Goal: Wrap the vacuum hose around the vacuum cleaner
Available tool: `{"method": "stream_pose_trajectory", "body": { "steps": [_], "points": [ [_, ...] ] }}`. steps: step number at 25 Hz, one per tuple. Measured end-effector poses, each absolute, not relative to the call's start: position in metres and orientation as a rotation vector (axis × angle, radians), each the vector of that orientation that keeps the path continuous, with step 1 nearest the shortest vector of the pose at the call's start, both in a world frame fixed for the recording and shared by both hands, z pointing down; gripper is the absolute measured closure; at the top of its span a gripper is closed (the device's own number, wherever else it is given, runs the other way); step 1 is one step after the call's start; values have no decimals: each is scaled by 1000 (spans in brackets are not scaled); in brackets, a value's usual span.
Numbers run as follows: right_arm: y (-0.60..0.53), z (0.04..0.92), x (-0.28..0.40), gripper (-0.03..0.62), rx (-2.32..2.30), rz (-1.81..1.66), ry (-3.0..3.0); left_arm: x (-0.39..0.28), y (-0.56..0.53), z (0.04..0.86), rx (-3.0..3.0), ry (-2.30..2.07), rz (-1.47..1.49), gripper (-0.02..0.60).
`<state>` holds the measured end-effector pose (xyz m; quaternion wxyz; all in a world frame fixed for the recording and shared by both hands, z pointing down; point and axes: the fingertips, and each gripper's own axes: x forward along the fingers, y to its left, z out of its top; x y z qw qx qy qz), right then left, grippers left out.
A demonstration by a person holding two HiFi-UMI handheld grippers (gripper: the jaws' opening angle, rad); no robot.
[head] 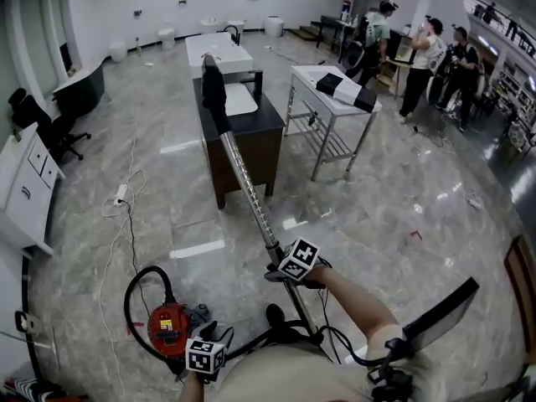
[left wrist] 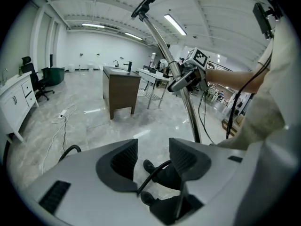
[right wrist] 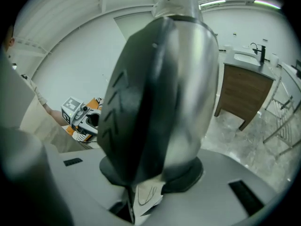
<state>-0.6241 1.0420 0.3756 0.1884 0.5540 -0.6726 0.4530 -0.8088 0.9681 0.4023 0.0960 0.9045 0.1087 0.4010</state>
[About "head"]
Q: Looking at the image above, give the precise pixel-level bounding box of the black vanity faucet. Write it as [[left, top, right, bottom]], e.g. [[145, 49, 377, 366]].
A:
[[240, 70, 265, 101]]

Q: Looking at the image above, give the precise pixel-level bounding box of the metal frame washstand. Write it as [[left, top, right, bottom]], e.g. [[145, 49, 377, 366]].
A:
[[283, 64, 384, 183]]

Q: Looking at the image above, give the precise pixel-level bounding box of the person's right forearm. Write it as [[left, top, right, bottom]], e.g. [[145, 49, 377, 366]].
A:
[[308, 265, 399, 343]]

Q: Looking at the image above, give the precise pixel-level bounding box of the metal wall bracket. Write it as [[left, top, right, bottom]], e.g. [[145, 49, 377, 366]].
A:
[[13, 309, 62, 370]]

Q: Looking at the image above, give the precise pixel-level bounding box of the black flat panel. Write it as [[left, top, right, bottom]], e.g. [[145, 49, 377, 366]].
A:
[[401, 276, 481, 353]]

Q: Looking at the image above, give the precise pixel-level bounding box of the black office chair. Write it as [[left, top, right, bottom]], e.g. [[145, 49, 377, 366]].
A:
[[7, 87, 92, 163]]

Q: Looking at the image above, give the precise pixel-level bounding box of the black and white box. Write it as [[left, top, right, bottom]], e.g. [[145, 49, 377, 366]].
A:
[[315, 72, 379, 114]]

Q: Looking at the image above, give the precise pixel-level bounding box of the person's beige shirt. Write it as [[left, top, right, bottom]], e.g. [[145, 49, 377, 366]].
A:
[[208, 323, 445, 402]]

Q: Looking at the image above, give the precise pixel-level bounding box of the wooden door panel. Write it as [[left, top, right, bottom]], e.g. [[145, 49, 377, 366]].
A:
[[503, 234, 536, 343]]

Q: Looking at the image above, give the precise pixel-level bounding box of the black power cable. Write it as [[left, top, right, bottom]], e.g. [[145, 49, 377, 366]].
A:
[[120, 201, 152, 322]]

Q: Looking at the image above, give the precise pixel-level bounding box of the person's black shoe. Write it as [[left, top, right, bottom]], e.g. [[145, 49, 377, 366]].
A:
[[265, 303, 286, 330]]

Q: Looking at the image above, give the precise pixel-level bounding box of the red vacuum cleaner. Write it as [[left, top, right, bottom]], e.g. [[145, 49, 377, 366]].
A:
[[147, 301, 211, 358]]

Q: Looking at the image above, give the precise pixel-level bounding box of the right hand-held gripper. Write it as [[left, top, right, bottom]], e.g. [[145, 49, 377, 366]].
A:
[[263, 237, 332, 289]]

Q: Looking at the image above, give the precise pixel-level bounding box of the white vanity sink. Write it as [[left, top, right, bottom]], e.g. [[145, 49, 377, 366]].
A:
[[224, 82, 260, 116]]

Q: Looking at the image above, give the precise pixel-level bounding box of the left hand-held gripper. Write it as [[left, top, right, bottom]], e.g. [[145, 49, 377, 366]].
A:
[[184, 320, 235, 384]]

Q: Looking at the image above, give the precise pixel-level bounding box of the black vacuum hose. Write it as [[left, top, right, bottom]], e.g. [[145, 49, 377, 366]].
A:
[[123, 265, 323, 377]]

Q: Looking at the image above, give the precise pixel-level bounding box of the silver vacuum wand black head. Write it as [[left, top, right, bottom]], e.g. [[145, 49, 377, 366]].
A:
[[200, 54, 324, 343]]

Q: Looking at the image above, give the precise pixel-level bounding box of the black table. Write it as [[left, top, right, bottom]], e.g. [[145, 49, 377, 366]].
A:
[[315, 14, 358, 50]]

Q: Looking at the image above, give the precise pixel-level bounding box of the striped cloth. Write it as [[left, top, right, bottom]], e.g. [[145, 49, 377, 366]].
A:
[[0, 376, 66, 402]]

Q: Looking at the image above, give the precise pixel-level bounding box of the dark wooden vanity cabinet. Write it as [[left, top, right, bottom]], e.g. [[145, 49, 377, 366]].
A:
[[192, 71, 288, 210]]

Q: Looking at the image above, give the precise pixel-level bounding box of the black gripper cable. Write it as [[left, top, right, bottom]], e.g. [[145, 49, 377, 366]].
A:
[[317, 285, 380, 367]]

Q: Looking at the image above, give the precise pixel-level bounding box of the storage shelving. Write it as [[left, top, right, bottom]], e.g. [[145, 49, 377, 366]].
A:
[[487, 54, 536, 150]]

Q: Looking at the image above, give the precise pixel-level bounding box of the black clamp mount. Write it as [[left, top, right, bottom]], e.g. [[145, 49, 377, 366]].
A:
[[367, 336, 420, 402]]

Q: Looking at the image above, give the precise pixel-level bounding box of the black bathtub faucet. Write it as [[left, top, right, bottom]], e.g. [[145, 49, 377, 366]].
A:
[[223, 23, 243, 46]]

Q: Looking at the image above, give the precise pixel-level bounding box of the white drawer cabinet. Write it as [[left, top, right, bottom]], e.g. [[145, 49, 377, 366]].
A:
[[0, 122, 67, 260]]

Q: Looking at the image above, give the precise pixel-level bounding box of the white floor cable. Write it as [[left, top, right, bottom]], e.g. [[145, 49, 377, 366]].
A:
[[94, 115, 148, 397]]

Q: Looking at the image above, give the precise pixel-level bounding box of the person's left forearm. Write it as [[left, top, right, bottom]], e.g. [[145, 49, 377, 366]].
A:
[[177, 371, 211, 402]]

